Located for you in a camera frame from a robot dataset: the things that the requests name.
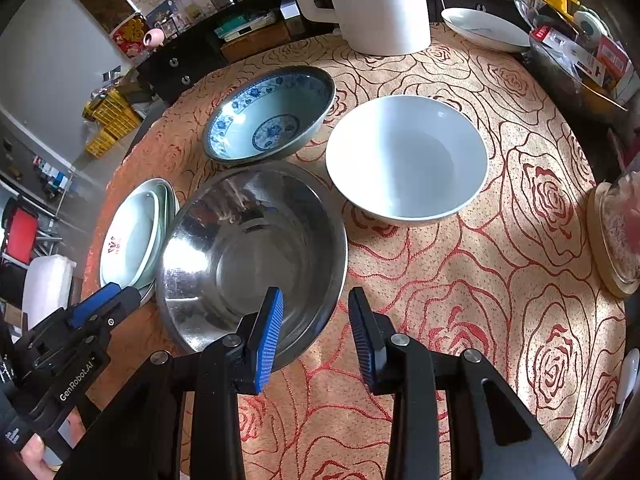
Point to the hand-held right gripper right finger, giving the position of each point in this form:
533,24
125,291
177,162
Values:
361,345

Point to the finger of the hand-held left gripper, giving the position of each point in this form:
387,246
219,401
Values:
120,305
92,305

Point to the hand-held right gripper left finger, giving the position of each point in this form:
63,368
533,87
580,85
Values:
270,340

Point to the large white round plate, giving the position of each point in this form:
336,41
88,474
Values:
147,294

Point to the large steel bowl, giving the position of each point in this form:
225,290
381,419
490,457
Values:
240,260

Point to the green square plate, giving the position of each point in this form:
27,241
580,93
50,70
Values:
165,210

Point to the blue floral ceramic bowl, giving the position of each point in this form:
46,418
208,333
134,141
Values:
260,115

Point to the person's left hand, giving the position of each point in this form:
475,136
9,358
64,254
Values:
36,452

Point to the white cushioned chair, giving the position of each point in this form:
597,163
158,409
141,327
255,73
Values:
47,285

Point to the red chair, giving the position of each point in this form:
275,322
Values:
22,235

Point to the shelf with small boxes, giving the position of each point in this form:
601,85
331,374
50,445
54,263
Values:
52,177

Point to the rose pattern tablecloth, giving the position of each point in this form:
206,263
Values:
500,285

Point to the yellow plastic crate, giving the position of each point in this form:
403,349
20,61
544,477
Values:
102,142
115,110

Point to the plain white bowl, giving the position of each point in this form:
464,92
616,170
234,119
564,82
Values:
410,160

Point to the black cabinet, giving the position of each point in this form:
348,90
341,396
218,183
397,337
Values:
200,55

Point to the red floral box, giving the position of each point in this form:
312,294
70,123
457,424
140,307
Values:
129,39

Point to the pink round ornament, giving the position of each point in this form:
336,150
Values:
154,39

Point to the white spoon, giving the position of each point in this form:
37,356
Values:
627,375

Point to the glass dome wooden base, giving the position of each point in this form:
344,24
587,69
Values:
617,240

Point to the clear box of packets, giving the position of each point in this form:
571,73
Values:
570,85

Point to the shallow white plate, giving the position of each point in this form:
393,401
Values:
480,27

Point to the white electric kettle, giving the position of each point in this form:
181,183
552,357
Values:
380,5

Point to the tape roll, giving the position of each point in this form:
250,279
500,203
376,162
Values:
590,24

